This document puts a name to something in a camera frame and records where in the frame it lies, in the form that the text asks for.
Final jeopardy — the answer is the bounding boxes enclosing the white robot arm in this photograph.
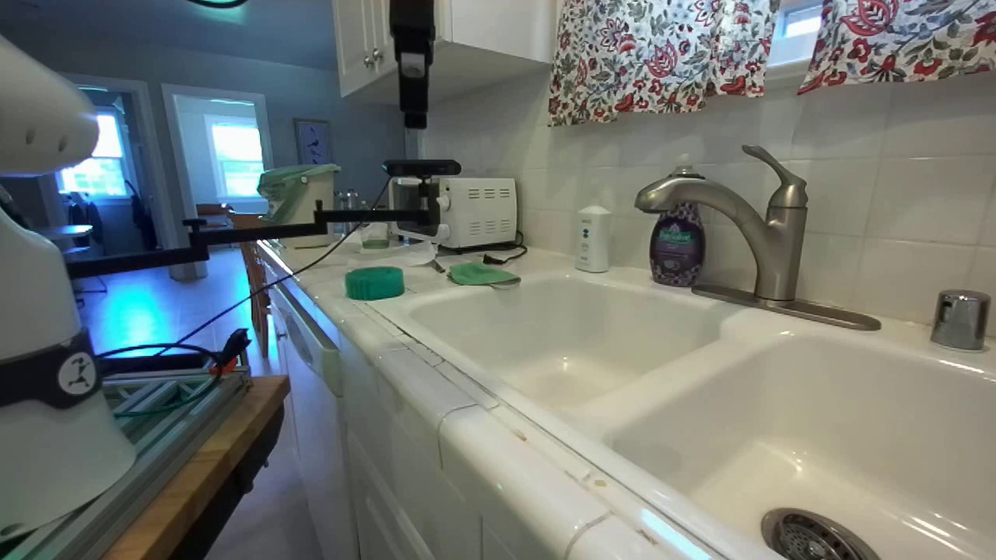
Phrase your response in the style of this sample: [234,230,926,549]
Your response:
[0,37,428,541]

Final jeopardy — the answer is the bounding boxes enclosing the green round sponge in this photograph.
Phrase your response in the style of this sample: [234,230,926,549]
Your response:
[347,269,405,301]

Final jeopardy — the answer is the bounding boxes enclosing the white toaster oven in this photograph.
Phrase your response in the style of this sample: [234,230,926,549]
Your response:
[430,174,518,253]

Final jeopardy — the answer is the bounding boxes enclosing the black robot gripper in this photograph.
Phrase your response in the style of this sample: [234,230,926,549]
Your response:
[388,0,437,130]

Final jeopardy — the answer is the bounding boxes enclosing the purple dish soap bottle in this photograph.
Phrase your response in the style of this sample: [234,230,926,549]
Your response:
[650,202,708,286]

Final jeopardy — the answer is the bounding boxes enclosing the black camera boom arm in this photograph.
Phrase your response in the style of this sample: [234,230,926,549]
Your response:
[67,202,440,279]

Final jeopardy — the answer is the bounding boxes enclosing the white double basin sink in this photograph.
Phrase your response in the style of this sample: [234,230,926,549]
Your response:
[392,273,996,560]

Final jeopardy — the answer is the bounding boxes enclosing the white soap pump bottle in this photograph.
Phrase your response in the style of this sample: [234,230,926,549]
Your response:
[578,206,610,273]

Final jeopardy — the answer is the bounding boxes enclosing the floral curtain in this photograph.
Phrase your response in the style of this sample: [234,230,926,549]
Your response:
[548,0,776,129]
[801,0,996,94]

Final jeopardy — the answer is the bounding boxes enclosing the metal sink drain strainer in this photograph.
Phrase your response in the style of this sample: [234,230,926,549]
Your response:
[760,508,877,560]

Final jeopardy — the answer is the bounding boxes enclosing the brushed steel kitchen faucet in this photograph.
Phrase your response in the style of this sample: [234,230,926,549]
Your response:
[634,142,881,329]

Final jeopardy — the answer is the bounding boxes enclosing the green lidded container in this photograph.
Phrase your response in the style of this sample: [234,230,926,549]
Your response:
[259,166,339,223]

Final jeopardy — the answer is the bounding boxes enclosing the white upper cabinets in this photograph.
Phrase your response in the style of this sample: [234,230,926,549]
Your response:
[333,0,561,103]

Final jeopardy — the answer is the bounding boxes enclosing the steel sink soap dispenser cap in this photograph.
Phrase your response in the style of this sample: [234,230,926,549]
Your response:
[930,289,991,347]

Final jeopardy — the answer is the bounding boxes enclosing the green cloth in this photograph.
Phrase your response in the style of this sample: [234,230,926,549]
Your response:
[450,265,520,289]

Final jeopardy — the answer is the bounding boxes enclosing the wooden robot cart top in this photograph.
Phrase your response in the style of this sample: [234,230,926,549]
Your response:
[101,376,290,560]

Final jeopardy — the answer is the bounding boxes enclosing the black cable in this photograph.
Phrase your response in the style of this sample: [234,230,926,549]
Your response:
[93,213,383,367]

